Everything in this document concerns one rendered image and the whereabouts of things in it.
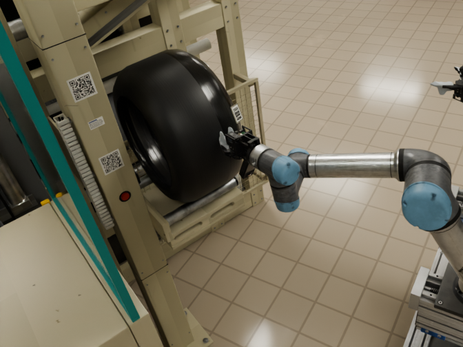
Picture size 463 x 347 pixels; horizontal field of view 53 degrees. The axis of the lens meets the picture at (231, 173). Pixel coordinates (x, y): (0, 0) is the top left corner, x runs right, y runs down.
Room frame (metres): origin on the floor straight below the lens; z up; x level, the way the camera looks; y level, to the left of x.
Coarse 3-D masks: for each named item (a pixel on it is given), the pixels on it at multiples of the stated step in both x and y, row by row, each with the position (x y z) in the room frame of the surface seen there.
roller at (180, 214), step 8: (232, 184) 1.42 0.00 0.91; (216, 192) 1.39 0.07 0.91; (224, 192) 1.40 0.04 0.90; (200, 200) 1.35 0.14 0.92; (208, 200) 1.36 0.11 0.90; (184, 208) 1.32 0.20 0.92; (192, 208) 1.33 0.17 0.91; (168, 216) 1.29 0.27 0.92; (176, 216) 1.29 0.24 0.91; (184, 216) 1.31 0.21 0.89
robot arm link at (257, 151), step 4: (256, 148) 1.10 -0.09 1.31; (260, 148) 1.09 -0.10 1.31; (264, 148) 1.08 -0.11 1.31; (268, 148) 1.08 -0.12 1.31; (252, 152) 1.09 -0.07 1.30; (256, 152) 1.08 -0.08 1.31; (260, 152) 1.07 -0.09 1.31; (252, 156) 1.08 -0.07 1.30; (256, 156) 1.07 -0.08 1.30; (252, 160) 1.07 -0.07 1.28; (256, 160) 1.06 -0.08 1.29; (252, 164) 1.06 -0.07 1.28; (256, 164) 1.06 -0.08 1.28; (256, 168) 1.06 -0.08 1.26
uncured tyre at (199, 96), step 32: (160, 64) 1.49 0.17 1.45; (192, 64) 1.47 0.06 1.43; (128, 96) 1.44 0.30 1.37; (160, 96) 1.34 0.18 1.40; (192, 96) 1.35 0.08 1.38; (224, 96) 1.38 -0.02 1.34; (128, 128) 1.62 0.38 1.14; (160, 128) 1.28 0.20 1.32; (192, 128) 1.27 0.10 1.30; (224, 128) 1.31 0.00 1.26; (160, 160) 1.61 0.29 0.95; (192, 160) 1.23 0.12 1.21; (224, 160) 1.28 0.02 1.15; (192, 192) 1.24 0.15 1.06
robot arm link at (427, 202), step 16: (416, 176) 0.87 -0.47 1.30; (432, 176) 0.85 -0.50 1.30; (448, 176) 0.86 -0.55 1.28; (416, 192) 0.81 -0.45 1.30; (432, 192) 0.80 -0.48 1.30; (448, 192) 0.81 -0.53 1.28; (416, 208) 0.80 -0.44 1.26; (432, 208) 0.78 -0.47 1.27; (448, 208) 0.76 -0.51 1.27; (416, 224) 0.79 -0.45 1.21; (432, 224) 0.77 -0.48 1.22; (448, 224) 0.77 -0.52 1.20; (448, 240) 0.77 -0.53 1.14; (448, 256) 0.77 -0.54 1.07
